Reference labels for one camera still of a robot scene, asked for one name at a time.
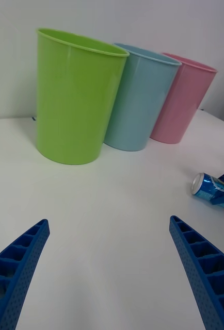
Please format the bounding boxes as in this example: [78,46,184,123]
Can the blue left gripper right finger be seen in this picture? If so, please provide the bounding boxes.
[169,215,224,330]

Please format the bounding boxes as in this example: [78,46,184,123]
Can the pink plastic bin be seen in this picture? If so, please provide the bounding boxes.
[150,52,218,144]

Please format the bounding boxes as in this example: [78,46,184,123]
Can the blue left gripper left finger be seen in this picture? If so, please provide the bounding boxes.
[0,219,51,330]

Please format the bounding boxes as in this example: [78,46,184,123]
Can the pale blue plastic bin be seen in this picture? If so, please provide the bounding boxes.
[103,43,182,152]

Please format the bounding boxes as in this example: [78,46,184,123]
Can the yellow-green plastic bin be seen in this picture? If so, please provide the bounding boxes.
[36,27,130,165]

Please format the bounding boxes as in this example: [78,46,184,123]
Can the blue drink can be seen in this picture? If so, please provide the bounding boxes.
[190,172,224,212]

